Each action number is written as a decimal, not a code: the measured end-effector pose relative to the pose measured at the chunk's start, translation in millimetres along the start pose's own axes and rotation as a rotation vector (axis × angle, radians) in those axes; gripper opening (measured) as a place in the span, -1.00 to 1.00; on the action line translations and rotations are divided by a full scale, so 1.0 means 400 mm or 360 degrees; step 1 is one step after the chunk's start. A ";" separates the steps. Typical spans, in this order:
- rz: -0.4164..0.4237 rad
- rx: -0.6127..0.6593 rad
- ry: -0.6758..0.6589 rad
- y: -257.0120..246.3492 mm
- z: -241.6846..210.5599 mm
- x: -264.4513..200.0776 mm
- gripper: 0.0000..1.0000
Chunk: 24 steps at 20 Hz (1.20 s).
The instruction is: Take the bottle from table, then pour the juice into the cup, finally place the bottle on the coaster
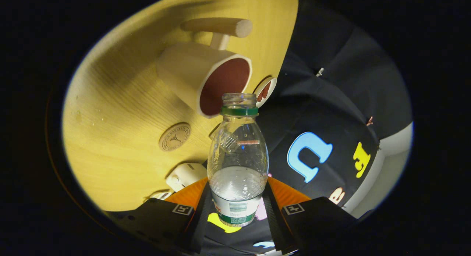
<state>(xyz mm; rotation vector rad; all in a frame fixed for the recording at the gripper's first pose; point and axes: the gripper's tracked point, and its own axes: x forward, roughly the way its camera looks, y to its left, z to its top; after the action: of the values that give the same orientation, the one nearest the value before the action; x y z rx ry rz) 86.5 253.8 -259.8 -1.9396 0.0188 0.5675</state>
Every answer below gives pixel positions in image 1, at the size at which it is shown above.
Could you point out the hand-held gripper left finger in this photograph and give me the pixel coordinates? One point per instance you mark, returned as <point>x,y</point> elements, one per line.
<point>200,226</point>

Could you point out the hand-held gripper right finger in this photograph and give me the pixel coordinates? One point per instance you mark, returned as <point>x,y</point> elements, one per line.
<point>274,223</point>

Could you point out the clear juice bottle green label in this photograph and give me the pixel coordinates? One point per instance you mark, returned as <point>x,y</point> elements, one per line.
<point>238,153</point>

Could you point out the round wooden coaster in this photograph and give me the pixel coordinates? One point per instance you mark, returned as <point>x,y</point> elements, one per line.
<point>174,137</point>

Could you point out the white divided dish with beans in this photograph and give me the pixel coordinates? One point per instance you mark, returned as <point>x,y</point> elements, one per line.
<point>162,195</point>

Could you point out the white toaster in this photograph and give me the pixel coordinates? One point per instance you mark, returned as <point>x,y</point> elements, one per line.
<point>187,175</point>

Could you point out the dark red meat slice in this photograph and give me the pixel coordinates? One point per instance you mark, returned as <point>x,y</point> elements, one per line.
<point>264,92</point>

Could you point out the black backdrop cloth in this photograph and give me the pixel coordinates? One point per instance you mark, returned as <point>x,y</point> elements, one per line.
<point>331,101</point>

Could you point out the wooden table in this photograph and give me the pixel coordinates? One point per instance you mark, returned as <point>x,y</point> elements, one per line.
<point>121,112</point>

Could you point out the pink cloth clip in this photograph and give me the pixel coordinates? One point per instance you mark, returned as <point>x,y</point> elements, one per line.
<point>369,120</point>

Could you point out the small white round plate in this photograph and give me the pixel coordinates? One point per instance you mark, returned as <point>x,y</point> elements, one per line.
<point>272,81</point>

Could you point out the white cloth clip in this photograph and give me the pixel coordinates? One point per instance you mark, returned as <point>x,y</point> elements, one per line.
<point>320,71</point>

